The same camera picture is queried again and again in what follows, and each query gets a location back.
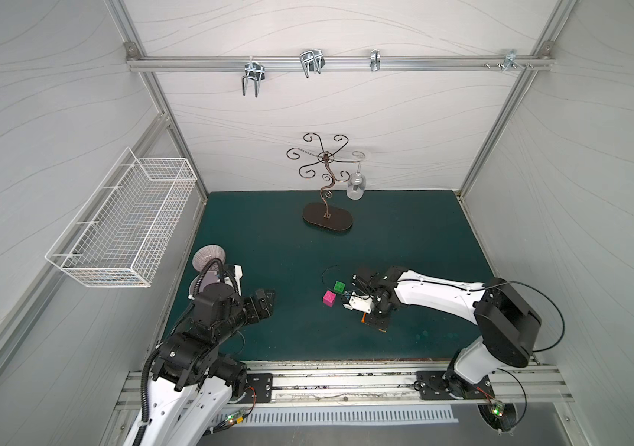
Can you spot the aluminium top rail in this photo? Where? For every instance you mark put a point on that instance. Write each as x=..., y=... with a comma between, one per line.
x=332, y=63

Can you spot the green square lego brick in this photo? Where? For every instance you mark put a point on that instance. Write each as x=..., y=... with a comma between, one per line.
x=339, y=288

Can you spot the small metal clip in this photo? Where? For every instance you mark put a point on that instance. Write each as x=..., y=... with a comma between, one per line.
x=375, y=60

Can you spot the bronze scroll glass stand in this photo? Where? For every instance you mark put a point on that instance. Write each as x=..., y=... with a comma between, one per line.
x=322, y=214

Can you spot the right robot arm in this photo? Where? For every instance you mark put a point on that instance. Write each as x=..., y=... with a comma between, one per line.
x=508, y=326

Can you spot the aluminium rail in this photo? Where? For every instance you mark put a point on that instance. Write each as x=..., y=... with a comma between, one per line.
x=373, y=382
x=332, y=63

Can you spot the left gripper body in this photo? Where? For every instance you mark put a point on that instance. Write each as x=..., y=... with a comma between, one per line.
x=258, y=307

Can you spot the metal double hook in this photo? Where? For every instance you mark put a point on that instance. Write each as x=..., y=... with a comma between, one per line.
x=254, y=74
x=312, y=62

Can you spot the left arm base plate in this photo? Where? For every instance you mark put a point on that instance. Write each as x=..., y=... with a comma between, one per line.
x=258, y=388

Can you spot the round black floor port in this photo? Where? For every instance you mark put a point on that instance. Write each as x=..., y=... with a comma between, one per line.
x=501, y=417

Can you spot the metal bracket right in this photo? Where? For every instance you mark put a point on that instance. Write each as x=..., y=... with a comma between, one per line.
x=510, y=62

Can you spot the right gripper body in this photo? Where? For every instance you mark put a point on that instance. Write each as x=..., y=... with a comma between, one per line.
x=375, y=295

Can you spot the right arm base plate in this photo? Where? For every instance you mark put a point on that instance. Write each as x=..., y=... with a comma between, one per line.
x=434, y=385

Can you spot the pink ribbed glass lower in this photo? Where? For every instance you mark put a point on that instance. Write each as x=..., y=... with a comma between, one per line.
x=194, y=287

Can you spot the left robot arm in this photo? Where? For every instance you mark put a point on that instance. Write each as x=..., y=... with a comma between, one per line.
x=189, y=389

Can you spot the white wire basket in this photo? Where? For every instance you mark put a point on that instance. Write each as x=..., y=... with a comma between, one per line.
x=120, y=234

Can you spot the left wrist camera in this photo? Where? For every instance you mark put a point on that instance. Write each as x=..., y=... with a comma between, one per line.
x=234, y=274

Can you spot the metal double hook middle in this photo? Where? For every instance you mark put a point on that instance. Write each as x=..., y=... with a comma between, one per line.
x=312, y=62

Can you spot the white slotted cable duct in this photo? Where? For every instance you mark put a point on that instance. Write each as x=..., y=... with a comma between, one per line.
x=351, y=416

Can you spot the aluminium front rail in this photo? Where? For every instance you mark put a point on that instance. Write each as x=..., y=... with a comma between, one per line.
x=373, y=382

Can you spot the magenta lego brick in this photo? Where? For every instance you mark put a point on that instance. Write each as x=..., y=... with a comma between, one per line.
x=329, y=298

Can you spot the clear hanging wine glass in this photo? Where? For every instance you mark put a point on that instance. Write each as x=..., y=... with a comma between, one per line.
x=357, y=182

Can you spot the metal double hook left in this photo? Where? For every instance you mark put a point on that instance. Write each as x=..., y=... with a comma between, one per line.
x=254, y=74

